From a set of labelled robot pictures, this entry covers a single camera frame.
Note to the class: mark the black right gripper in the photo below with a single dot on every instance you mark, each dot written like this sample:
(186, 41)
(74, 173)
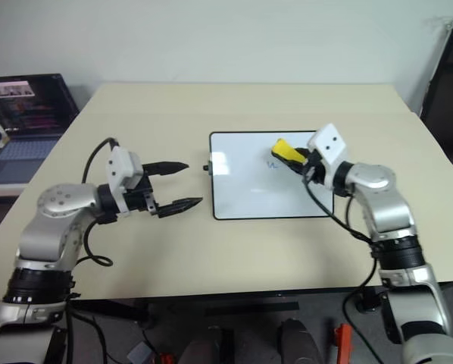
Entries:
(316, 168)

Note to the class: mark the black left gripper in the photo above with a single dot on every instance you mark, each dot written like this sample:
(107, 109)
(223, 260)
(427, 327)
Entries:
(141, 197)

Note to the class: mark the yellow whiteboard eraser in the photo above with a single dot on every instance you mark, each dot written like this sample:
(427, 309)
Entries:
(285, 149)

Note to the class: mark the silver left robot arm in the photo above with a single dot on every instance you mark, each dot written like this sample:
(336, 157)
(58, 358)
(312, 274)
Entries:
(56, 201)

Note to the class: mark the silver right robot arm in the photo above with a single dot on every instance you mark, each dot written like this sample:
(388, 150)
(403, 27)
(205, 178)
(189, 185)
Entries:
(385, 201)

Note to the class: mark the small black whiteboard clip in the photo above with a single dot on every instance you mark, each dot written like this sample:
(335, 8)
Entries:
(208, 167)

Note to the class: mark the black flat bar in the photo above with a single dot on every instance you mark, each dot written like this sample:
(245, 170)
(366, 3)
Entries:
(249, 308)

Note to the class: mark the open grey laptop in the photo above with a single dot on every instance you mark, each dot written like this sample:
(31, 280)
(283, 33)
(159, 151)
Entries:
(22, 151)

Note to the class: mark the black clamp block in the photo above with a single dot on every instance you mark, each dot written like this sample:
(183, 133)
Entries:
(367, 300)

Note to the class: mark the dark upright panel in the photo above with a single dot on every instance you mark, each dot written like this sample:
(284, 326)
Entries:
(450, 95)

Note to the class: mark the grey paper piece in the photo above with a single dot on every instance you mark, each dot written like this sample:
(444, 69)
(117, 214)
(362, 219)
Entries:
(140, 352)

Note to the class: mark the dark rounded shape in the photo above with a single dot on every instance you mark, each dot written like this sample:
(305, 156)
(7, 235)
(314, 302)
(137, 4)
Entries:
(296, 341)

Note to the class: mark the orange clamp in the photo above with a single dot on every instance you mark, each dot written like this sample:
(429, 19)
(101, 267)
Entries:
(344, 341)

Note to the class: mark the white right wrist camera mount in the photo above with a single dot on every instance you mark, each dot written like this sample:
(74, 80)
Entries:
(328, 142)

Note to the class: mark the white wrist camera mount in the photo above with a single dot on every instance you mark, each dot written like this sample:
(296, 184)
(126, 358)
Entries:
(120, 163)
(328, 142)

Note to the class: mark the white whiteboard black frame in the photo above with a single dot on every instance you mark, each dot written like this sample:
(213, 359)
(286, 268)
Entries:
(249, 182)

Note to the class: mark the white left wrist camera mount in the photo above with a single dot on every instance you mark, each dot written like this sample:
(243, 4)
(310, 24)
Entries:
(120, 163)

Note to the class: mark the black table frame beam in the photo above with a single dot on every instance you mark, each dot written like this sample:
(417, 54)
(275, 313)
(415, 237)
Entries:
(113, 309)

